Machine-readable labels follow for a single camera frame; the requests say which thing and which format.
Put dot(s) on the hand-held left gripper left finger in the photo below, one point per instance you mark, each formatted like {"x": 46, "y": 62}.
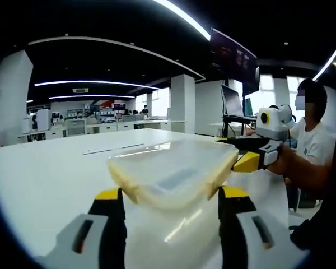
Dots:
{"x": 112, "y": 218}

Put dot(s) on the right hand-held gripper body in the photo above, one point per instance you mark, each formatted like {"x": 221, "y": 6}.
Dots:
{"x": 280, "y": 123}

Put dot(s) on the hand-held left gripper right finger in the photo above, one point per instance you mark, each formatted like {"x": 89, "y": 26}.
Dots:
{"x": 235, "y": 218}

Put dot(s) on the clear storage box lid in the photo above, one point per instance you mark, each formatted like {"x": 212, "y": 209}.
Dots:
{"x": 162, "y": 157}

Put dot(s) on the teal monitor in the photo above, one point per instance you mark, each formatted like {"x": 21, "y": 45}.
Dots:
{"x": 249, "y": 107}

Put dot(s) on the dark monitor on stand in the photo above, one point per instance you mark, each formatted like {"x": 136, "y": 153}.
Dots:
{"x": 232, "y": 101}

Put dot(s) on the hanging dark screen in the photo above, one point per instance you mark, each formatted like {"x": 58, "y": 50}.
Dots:
{"x": 232, "y": 59}

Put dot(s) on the row of white desks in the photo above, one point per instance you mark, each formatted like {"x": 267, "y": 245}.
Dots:
{"x": 106, "y": 127}

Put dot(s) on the white appliance cabinet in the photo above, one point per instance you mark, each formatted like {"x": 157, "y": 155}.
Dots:
{"x": 43, "y": 120}

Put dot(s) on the ceiling air vent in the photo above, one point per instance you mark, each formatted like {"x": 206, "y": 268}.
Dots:
{"x": 80, "y": 90}

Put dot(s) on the long ceiling light strip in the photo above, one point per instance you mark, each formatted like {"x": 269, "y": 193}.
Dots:
{"x": 184, "y": 16}

